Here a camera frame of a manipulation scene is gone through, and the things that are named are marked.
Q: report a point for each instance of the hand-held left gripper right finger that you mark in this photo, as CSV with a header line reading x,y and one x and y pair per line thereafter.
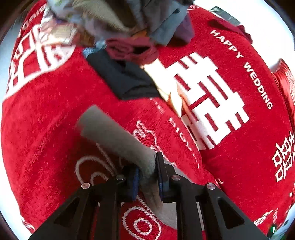
x,y
159,176

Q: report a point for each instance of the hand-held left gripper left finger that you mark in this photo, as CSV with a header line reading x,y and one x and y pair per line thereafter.
x,y
133,183

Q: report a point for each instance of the grey small garment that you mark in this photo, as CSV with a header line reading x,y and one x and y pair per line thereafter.
x,y
115,133

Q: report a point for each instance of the pile of assorted clothes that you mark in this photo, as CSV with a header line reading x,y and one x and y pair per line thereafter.
x,y
124,76

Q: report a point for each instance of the cream folded cloth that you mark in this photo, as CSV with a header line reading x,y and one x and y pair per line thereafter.
x,y
170,92

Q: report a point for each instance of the red printed blanket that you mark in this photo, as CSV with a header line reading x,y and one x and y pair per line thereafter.
x,y
57,120

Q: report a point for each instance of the red embroidered pillow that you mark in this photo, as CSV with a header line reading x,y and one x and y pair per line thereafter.
x,y
285,83

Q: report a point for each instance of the dark grey flat object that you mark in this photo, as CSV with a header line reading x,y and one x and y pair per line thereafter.
x,y
227,15

